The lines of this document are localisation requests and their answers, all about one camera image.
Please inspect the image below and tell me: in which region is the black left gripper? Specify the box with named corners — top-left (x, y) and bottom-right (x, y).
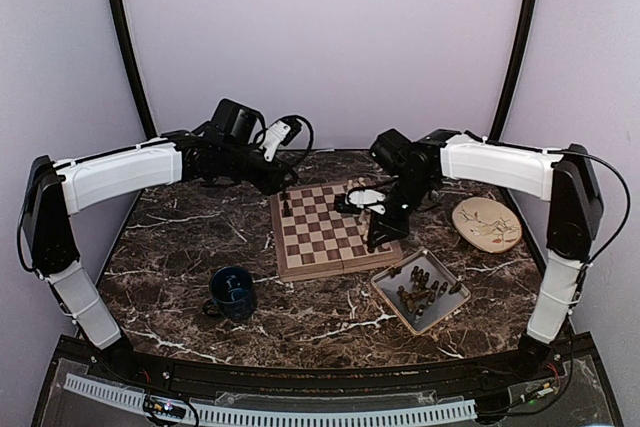
top-left (220, 141), bottom-right (297, 194)

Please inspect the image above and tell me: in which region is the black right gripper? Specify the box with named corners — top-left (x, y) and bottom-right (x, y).
top-left (367, 173), bottom-right (436, 247)

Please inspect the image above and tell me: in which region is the silver metal tray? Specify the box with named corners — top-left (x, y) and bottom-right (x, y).
top-left (371, 249), bottom-right (471, 335)

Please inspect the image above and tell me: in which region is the dark wooden chess knight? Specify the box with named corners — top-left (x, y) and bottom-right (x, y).
top-left (282, 201), bottom-right (292, 217)

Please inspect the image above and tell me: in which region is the wooden folding chess board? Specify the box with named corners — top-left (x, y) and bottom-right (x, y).
top-left (270, 180), bottom-right (403, 282)

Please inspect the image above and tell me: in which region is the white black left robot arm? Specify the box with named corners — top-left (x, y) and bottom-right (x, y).
top-left (16, 99), bottom-right (315, 383)

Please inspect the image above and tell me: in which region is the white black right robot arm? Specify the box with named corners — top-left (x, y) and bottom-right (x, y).
top-left (347, 129), bottom-right (603, 344)

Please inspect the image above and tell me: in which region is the white chess pieces row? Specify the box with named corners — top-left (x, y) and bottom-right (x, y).
top-left (345, 177), bottom-right (386, 253)

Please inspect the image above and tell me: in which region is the cream floral ceramic plate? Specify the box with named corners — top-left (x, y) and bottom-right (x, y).
top-left (452, 197), bottom-right (522, 253)

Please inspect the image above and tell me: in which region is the dark blue enamel mug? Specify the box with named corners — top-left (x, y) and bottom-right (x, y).
top-left (202, 266), bottom-right (257, 323)

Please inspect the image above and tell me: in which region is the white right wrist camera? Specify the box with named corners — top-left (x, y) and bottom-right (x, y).
top-left (333, 187), bottom-right (386, 215)

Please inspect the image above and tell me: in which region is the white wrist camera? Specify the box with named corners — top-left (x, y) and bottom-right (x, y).
top-left (258, 119), bottom-right (300, 162)
top-left (333, 187), bottom-right (386, 215)

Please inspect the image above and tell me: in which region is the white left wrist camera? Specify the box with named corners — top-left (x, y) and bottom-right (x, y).
top-left (258, 119), bottom-right (300, 162)

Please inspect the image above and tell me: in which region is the black left frame post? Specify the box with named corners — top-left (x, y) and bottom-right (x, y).
top-left (108, 0), bottom-right (157, 139)

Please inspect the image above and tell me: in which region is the black frame post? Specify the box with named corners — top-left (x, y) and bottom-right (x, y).
top-left (108, 0), bottom-right (157, 139)
top-left (489, 0), bottom-right (536, 140)

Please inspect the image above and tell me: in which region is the white slotted cable duct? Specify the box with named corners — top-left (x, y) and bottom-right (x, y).
top-left (63, 374), bottom-right (477, 426)

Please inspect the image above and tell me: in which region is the black right frame post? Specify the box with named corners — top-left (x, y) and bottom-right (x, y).
top-left (489, 0), bottom-right (536, 140)

